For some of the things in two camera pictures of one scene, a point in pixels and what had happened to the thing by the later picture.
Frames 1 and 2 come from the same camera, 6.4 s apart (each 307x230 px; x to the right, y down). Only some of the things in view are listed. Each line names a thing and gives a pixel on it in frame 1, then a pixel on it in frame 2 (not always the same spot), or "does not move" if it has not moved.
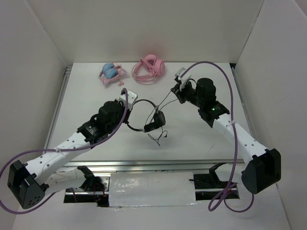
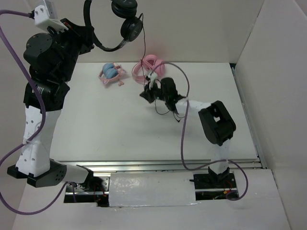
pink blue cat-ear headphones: x=111 y=72 does not move
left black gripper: x=121 y=105 -> x=82 y=34
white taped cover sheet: x=145 y=189 does not move
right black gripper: x=179 y=93 -> x=147 y=94
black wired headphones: x=159 y=121 -> x=132 y=24
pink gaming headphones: x=147 y=69 does not move
